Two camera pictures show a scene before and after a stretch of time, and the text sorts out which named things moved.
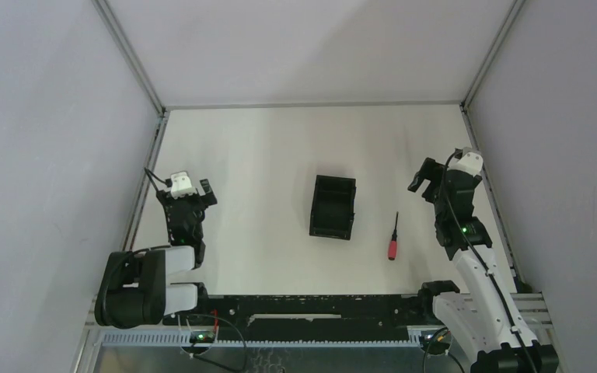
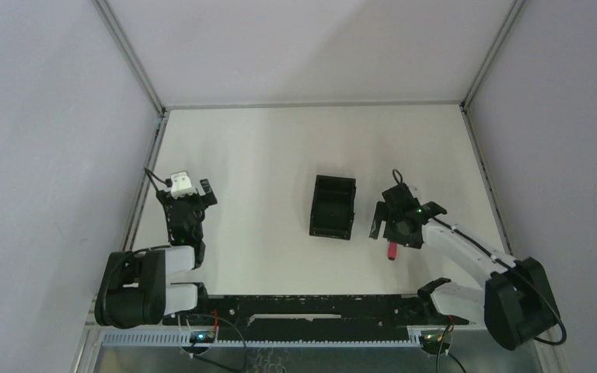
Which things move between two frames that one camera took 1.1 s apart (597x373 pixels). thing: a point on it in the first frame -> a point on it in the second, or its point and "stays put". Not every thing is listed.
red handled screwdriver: x=392 y=245 stays put
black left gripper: x=190 y=200 stays put
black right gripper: x=431 y=170 -> x=383 y=213
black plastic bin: x=333 y=207 stays put
